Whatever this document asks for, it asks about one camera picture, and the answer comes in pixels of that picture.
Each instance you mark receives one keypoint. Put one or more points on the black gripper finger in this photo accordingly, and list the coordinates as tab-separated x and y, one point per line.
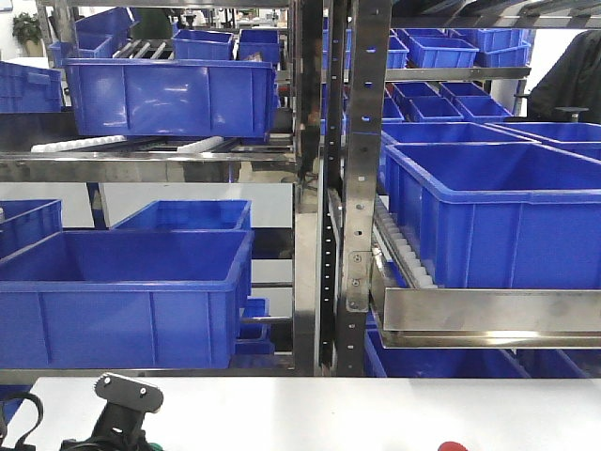
128	401

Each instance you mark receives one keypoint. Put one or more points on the red mushroom push button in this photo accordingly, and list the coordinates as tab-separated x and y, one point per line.
452	446

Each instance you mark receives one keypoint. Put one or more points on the large blue bin lower left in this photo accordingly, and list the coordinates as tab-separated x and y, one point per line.
125	299

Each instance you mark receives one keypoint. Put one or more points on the large blue bin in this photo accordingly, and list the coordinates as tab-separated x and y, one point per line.
125	299
186	98

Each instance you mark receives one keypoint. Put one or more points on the blue bin behind lower left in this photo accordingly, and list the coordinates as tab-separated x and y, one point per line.
190	215

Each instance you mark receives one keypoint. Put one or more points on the blue bin far left edge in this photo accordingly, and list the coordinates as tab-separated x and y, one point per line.
25	222

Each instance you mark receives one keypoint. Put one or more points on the stainless steel shelf rack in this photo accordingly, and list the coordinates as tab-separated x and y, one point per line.
349	256

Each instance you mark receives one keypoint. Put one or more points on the large blue bin upper left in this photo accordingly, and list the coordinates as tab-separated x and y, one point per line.
186	98

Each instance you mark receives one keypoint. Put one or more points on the blue crate upper left edge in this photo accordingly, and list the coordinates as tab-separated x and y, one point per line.
26	89

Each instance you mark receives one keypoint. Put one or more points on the potted plant far left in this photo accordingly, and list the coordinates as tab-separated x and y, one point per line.
26	30

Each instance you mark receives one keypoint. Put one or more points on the blue bin behind right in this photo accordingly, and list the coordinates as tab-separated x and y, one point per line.
421	133

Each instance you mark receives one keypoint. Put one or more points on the large blue bin right shelf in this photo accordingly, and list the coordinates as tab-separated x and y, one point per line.
498	215

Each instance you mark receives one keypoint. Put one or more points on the black jacket on chair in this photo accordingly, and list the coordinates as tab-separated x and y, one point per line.
573	81

